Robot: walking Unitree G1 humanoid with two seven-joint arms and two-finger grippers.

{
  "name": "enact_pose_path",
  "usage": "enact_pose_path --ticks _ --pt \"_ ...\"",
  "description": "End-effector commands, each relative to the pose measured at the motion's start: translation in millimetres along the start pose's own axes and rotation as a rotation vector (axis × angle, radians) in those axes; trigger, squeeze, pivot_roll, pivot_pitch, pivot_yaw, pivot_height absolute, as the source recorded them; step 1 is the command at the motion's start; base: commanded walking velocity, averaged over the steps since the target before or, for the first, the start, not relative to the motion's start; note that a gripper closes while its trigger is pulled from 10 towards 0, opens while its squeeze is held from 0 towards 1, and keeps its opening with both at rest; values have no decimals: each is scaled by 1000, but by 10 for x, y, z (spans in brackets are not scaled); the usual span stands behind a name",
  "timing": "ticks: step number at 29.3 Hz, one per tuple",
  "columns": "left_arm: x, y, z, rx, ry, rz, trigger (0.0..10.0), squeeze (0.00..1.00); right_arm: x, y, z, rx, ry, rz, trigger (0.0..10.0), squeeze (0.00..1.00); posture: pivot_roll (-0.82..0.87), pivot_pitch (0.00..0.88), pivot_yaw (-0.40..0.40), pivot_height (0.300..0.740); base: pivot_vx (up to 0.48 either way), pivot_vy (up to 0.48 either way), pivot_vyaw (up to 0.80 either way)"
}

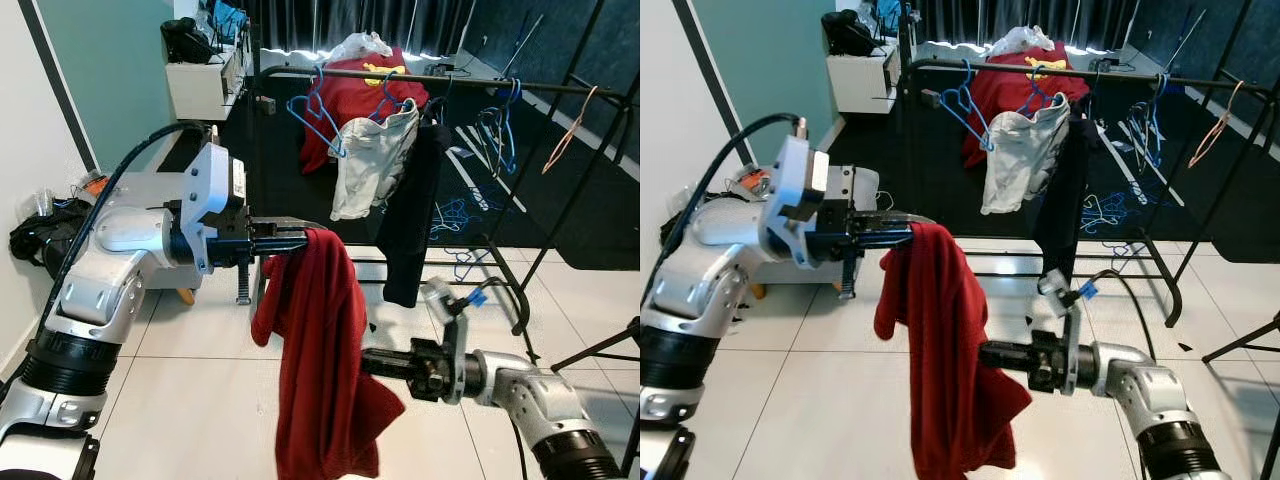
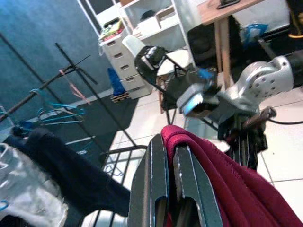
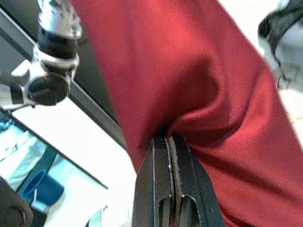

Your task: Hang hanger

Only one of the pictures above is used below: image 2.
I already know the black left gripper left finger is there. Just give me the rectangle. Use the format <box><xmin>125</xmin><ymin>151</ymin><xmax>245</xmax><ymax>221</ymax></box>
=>
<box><xmin>127</xmin><ymin>136</ymin><xmax>170</xmax><ymax>227</ymax></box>

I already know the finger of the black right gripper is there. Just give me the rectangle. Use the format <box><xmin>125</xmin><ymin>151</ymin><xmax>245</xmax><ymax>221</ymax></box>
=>
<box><xmin>244</xmin><ymin>144</ymin><xmax>258</xmax><ymax>171</ymax></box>
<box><xmin>227</xmin><ymin>141</ymin><xmax>244</xmax><ymax>167</ymax></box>

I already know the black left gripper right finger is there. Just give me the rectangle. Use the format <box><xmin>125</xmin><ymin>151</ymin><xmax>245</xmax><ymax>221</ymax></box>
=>
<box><xmin>172</xmin><ymin>144</ymin><xmax>224</xmax><ymax>227</ymax></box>

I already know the red shirt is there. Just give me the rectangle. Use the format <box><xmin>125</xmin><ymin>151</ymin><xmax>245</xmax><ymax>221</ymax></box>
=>
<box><xmin>160</xmin><ymin>124</ymin><xmax>303</xmax><ymax>227</ymax></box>

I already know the blue plastic hanger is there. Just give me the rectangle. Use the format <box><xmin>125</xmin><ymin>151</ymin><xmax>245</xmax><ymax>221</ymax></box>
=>
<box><xmin>30</xmin><ymin>87</ymin><xmax>86</xmax><ymax>126</ymax></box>

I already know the pink plastic hanger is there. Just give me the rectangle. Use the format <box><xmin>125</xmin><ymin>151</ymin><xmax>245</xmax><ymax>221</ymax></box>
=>
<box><xmin>59</xmin><ymin>68</ymin><xmax>92</xmax><ymax>105</ymax></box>

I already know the black metal clothes rack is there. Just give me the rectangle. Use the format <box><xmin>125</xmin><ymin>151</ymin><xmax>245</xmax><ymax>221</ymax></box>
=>
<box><xmin>0</xmin><ymin>33</ymin><xmax>149</xmax><ymax>227</ymax></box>

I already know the navy shirt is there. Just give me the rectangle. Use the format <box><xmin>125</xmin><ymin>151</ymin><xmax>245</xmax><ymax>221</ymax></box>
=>
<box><xmin>4</xmin><ymin>127</ymin><xmax>131</xmax><ymax>217</ymax></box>

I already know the light wooden table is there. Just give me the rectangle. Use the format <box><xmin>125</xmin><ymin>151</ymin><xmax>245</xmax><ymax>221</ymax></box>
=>
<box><xmin>196</xmin><ymin>0</ymin><xmax>268</xmax><ymax>88</ymax></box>

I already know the small wooden slat stand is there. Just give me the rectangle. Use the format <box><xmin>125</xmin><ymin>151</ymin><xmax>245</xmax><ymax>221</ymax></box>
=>
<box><xmin>110</xmin><ymin>92</ymin><xmax>131</xmax><ymax>103</ymax></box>

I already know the blue plastic bag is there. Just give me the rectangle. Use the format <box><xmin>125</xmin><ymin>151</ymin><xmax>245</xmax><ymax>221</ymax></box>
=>
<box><xmin>241</xmin><ymin>22</ymin><xmax>268</xmax><ymax>45</ymax></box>

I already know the blue plastic item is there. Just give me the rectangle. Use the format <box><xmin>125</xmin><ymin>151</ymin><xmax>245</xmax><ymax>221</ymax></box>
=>
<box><xmin>107</xmin><ymin>68</ymin><xmax>125</xmax><ymax>95</ymax></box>

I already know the white shelf unit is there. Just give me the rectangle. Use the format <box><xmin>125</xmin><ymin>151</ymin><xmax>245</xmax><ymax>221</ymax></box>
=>
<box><xmin>77</xmin><ymin>0</ymin><xmax>197</xmax><ymax>100</ymax></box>

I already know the black white bag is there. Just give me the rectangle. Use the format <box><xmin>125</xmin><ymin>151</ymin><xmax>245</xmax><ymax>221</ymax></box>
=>
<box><xmin>134</xmin><ymin>46</ymin><xmax>166</xmax><ymax>79</ymax></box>

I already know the white shirt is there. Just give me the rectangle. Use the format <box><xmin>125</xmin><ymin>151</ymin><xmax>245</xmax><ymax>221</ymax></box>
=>
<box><xmin>0</xmin><ymin>141</ymin><xmax>69</xmax><ymax>227</ymax></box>

